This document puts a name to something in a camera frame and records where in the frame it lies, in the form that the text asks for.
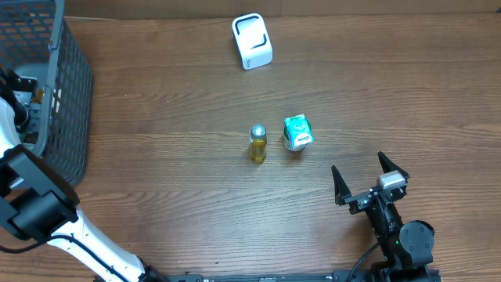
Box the yellow liquid glass bottle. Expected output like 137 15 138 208
249 124 267 163

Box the brown white snack bag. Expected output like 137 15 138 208
31 88 45 104

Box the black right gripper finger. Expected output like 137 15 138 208
377 151 410 180
331 165 351 205

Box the grey plastic mesh basket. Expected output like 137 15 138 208
1 1 93 186

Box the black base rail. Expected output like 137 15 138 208
93 266 443 282

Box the green white yogurt cup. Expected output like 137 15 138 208
282 114 315 151

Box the white barcode scanner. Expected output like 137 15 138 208
232 13 273 71

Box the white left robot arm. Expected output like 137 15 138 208
1 70 166 282

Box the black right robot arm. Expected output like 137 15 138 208
331 151 439 281

